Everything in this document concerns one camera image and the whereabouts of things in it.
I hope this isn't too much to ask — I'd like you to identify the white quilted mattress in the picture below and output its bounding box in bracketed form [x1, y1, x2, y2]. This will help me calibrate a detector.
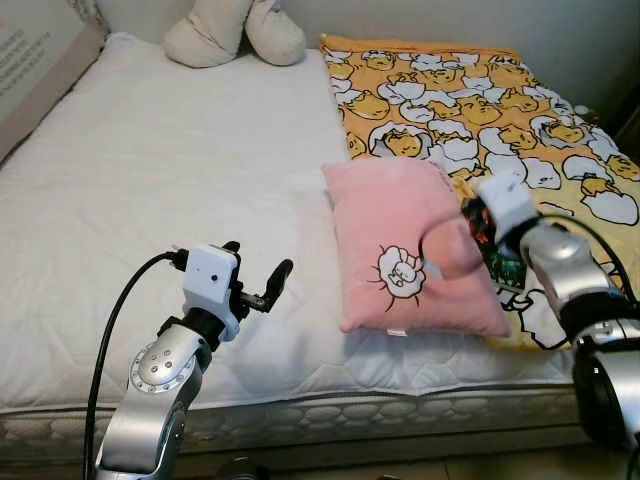
[0, 30, 640, 446]

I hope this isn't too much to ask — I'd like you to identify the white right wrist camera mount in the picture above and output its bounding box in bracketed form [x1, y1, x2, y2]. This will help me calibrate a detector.
[478, 172, 541, 246]

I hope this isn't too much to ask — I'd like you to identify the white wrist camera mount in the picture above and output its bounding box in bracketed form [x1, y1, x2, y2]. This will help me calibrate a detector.
[182, 243, 243, 341]
[478, 172, 541, 246]

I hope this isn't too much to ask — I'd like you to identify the pink pillow with fist print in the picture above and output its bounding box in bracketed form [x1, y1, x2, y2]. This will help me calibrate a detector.
[322, 157, 513, 338]

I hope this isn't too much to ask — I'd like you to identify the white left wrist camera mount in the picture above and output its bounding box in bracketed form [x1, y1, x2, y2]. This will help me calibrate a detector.
[182, 243, 243, 341]

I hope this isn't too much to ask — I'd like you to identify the yellow egg cartoon blanket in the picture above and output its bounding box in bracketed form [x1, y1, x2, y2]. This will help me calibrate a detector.
[320, 33, 640, 351]

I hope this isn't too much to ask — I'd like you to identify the beige plush neck pillow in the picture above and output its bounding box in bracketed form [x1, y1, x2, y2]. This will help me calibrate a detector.
[162, 0, 307, 69]

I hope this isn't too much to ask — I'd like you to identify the dark wooden cabinet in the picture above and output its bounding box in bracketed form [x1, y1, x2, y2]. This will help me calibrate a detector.
[590, 60, 640, 151]

